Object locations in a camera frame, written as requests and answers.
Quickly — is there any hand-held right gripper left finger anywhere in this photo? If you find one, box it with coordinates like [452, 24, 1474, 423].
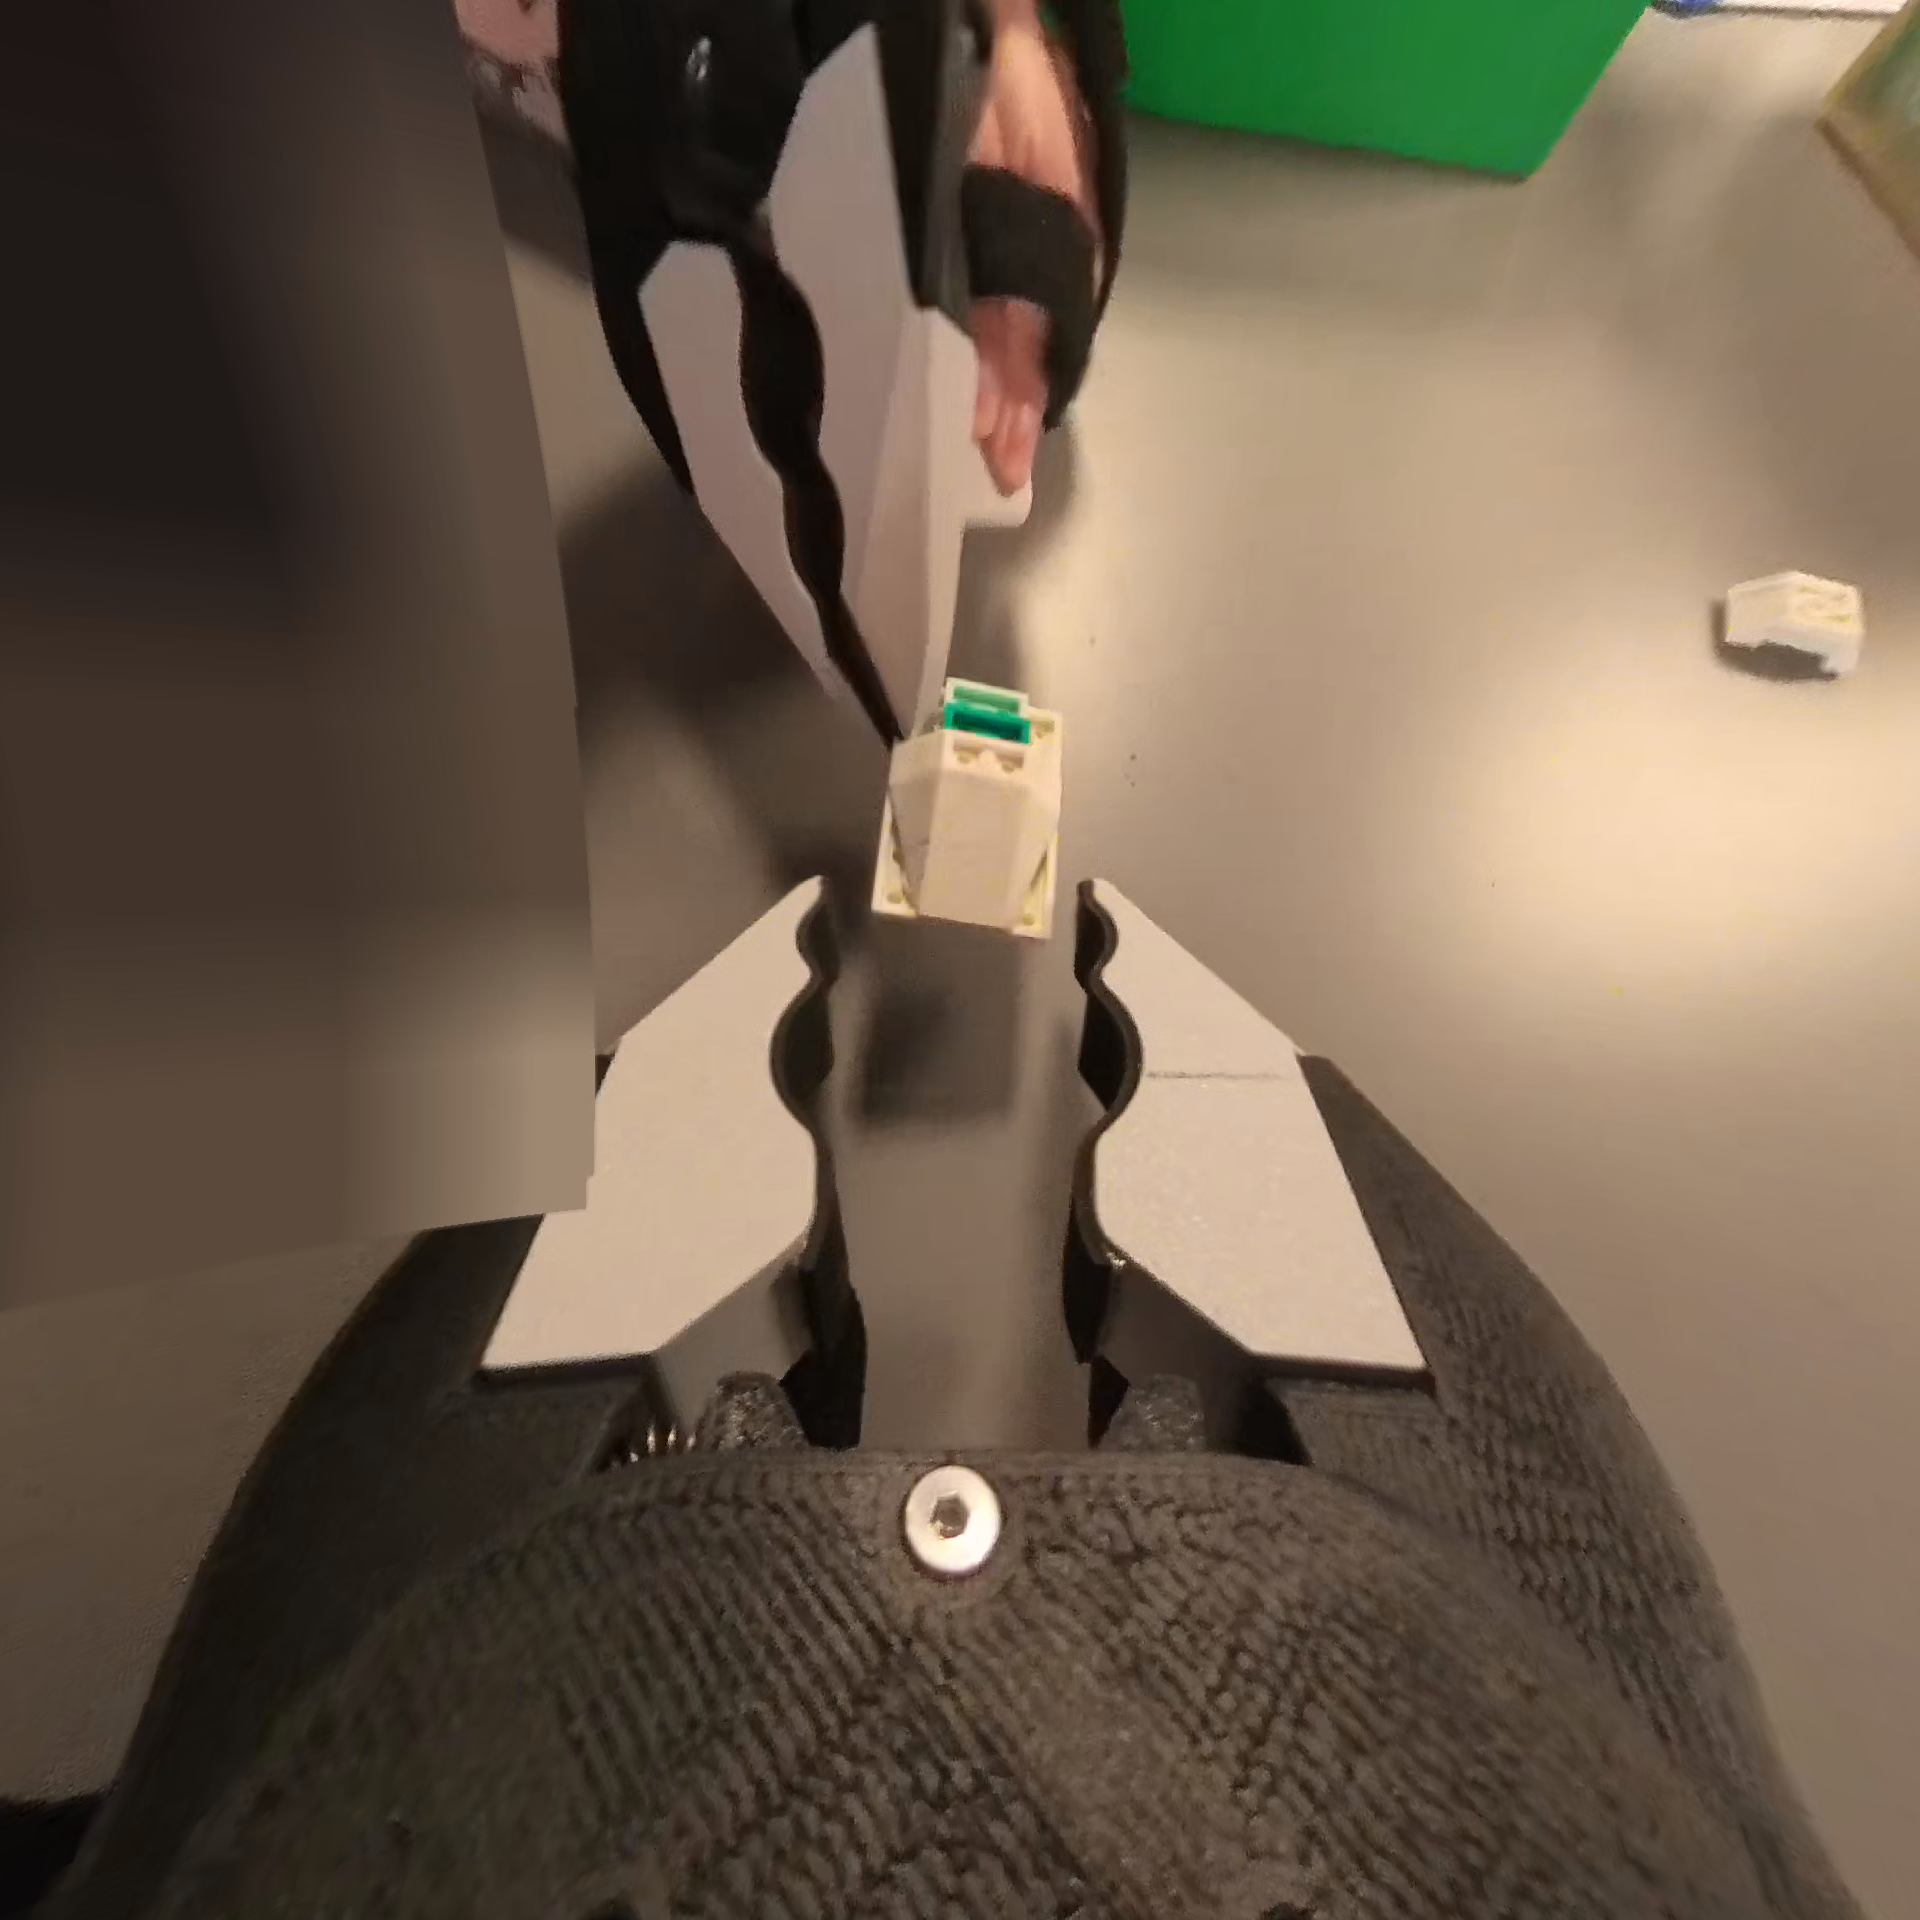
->
[480, 876, 866, 1442]

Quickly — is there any green box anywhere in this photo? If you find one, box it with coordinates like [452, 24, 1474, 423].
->
[1115, 0, 1654, 184]

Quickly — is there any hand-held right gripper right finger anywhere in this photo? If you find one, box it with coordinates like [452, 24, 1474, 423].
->
[1068, 880, 1427, 1442]

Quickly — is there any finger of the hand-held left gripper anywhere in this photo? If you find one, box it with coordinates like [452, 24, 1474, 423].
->
[767, 4, 1038, 738]
[641, 241, 906, 740]

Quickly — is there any yellowish box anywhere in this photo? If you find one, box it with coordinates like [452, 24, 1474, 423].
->
[1815, 6, 1920, 260]

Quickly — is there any white and green lego assembly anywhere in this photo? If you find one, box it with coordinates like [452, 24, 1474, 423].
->
[869, 675, 1070, 942]

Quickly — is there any person's left hand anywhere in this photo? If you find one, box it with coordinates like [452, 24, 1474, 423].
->
[965, 6, 1096, 494]

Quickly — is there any white lego piece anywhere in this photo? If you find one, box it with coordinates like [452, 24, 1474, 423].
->
[1716, 570, 1867, 683]

